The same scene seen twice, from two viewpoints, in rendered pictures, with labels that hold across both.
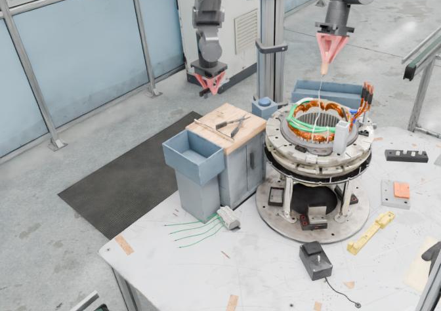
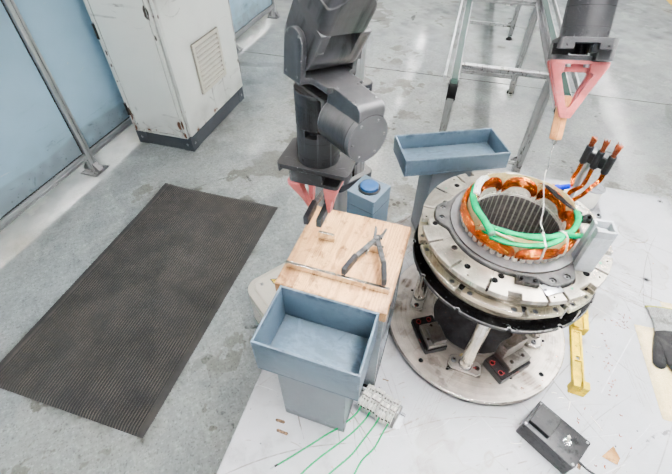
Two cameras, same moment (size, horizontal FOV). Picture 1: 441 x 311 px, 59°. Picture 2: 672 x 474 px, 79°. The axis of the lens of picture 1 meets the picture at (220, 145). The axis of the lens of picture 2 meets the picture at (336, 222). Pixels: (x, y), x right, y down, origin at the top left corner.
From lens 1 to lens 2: 74 cm
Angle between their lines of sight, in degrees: 23
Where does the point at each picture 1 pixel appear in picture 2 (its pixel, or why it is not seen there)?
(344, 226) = (545, 353)
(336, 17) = (603, 22)
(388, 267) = (632, 399)
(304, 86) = (406, 145)
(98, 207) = (71, 378)
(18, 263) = not seen: outside the picture
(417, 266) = (659, 381)
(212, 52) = (370, 138)
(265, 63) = not seen: hidden behind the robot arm
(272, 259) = (486, 458)
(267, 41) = not seen: hidden behind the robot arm
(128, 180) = (105, 316)
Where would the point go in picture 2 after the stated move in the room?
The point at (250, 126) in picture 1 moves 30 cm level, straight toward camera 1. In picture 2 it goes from (391, 246) to (501, 405)
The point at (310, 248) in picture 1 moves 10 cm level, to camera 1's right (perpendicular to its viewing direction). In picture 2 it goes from (546, 424) to (583, 398)
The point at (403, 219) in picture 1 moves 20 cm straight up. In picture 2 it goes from (595, 309) to (639, 254)
